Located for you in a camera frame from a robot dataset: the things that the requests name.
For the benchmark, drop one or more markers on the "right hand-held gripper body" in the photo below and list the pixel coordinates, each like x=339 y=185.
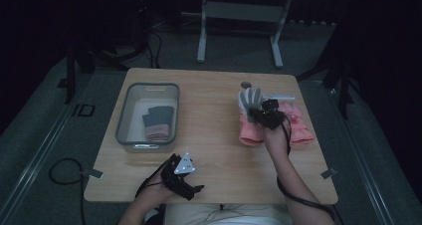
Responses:
x=272 y=113

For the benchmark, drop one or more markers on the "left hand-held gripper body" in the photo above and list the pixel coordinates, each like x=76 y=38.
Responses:
x=180 y=175

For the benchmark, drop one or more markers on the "pink ski glove grey palm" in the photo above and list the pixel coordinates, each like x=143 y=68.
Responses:
x=252 y=133

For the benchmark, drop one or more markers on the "grey knit glove pink cuff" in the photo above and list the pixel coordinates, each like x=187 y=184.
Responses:
x=162 y=120
x=148 y=123

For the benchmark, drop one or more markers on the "grey plastic bin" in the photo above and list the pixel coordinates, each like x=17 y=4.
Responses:
x=149 y=117

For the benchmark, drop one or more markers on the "person's left hand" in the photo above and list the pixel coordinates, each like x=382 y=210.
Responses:
x=159 y=190

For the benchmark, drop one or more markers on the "person's right hand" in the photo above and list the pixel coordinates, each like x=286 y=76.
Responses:
x=276 y=140

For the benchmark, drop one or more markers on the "pink ski glove red print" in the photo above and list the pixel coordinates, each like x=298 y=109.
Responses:
x=300 y=128

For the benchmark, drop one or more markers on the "person's beige trousers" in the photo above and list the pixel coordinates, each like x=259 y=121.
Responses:
x=229 y=215

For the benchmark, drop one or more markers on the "grey tape tab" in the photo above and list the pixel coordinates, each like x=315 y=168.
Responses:
x=93 y=173
x=329 y=173

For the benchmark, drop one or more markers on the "black camera stand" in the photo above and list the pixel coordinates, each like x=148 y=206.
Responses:
x=338 y=72
x=89 y=57

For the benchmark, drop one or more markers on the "white metal desk frame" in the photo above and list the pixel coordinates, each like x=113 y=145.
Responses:
x=240 y=12

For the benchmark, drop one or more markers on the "metal floor rail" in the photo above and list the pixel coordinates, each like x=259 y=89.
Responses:
x=40 y=158
x=361 y=172

